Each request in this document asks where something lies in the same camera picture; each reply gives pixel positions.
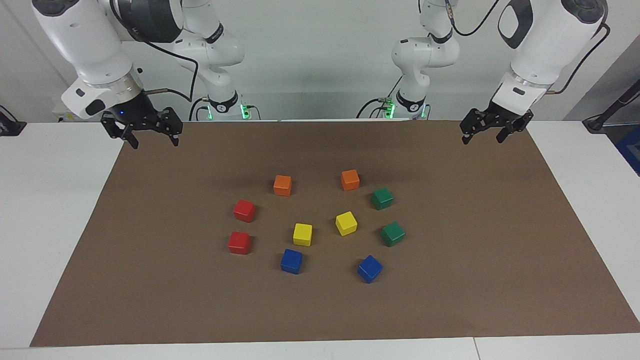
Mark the white power box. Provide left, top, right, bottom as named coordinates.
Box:
left=52, top=97, right=71, bottom=123

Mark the black base cable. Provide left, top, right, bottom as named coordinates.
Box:
left=356, top=75, right=404, bottom=120
left=188, top=97, right=210, bottom=122

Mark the green wooden cube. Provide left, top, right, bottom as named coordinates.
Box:
left=371, top=187, right=395, bottom=211
left=380, top=221, right=406, bottom=248

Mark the blue wooden cube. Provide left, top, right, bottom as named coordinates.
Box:
left=280, top=248, right=304, bottom=275
left=357, top=255, right=384, bottom=284

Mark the red wooden cube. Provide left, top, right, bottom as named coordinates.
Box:
left=233, top=199, right=257, bottom=223
left=228, top=231, right=251, bottom=255

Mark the black stand pole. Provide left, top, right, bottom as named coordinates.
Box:
left=582, top=80, right=640, bottom=133

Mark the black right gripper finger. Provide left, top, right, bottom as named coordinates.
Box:
left=152, top=107, right=184, bottom=147
left=101, top=112, right=139, bottom=150

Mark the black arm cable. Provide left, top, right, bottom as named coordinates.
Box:
left=107, top=0, right=199, bottom=103
left=445, top=0, right=612, bottom=96

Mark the blue crate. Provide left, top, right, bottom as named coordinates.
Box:
left=615, top=125, right=640, bottom=177

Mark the black clamp mount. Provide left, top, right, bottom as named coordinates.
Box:
left=0, top=105, right=27, bottom=137

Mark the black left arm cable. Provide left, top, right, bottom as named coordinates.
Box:
left=445, top=0, right=612, bottom=96

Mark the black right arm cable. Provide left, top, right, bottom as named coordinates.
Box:
left=107, top=0, right=199, bottom=103

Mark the yellow wooden cube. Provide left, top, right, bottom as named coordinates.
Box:
left=292, top=223, right=313, bottom=247
left=335, top=211, right=359, bottom=237

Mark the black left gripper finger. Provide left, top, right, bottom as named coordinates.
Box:
left=460, top=107, right=494, bottom=146
left=496, top=110, right=535, bottom=144

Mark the brown table mat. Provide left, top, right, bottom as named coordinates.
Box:
left=30, top=120, right=640, bottom=347

